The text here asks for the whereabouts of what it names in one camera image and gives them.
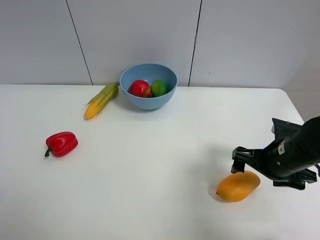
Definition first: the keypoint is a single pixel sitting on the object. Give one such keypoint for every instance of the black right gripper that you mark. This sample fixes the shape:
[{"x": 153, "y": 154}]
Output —
[{"x": 286, "y": 164}]

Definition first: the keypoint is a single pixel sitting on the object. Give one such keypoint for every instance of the green lime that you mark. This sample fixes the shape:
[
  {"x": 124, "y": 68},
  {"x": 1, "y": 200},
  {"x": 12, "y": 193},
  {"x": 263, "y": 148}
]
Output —
[{"x": 159, "y": 88}]

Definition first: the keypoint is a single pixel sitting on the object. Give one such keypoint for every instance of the red pomegranate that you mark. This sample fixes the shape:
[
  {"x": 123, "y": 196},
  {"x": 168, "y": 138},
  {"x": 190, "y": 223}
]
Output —
[{"x": 140, "y": 88}]

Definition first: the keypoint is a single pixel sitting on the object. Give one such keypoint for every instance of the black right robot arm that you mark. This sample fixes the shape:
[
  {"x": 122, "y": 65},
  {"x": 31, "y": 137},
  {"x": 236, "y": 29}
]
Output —
[{"x": 310, "y": 134}]

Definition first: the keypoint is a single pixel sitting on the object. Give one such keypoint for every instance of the light blue plastic bowl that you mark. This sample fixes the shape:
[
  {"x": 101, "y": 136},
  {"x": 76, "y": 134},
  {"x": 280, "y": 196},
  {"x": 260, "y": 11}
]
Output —
[{"x": 148, "y": 72}]

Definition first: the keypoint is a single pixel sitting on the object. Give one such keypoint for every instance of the orange yellow mango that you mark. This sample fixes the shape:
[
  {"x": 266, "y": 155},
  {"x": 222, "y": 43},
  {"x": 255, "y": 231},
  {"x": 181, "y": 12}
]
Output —
[{"x": 238, "y": 186}]

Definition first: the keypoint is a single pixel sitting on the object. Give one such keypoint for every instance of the yellow corn cob with husk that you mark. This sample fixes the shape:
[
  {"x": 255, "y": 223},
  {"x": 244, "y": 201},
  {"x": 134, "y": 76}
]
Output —
[{"x": 99, "y": 102}]

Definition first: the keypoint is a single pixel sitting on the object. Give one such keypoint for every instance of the red bell pepper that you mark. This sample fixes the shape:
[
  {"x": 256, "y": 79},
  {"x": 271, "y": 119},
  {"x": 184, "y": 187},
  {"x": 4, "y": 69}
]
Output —
[{"x": 60, "y": 144}]

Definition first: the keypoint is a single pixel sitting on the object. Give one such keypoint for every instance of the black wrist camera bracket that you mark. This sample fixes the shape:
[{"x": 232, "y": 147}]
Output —
[{"x": 283, "y": 129}]

